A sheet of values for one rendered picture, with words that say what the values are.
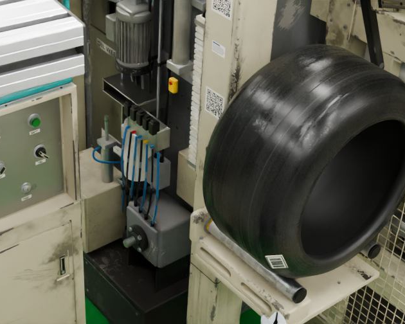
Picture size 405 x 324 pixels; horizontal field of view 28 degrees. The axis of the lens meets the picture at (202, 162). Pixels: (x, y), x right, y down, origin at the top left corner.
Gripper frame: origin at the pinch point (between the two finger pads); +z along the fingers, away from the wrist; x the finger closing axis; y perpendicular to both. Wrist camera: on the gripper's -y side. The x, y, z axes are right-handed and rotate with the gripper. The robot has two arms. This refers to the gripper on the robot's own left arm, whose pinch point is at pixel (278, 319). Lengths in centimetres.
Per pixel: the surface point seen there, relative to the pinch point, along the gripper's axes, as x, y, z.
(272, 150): -4.9, 32.2, 20.4
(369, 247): -16.2, -18.9, 36.9
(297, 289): -0.7, -9.9, 16.6
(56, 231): 67, 3, 33
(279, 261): -0.3, 5.1, 12.5
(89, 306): 105, -78, 73
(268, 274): 7.2, -8.9, 21.2
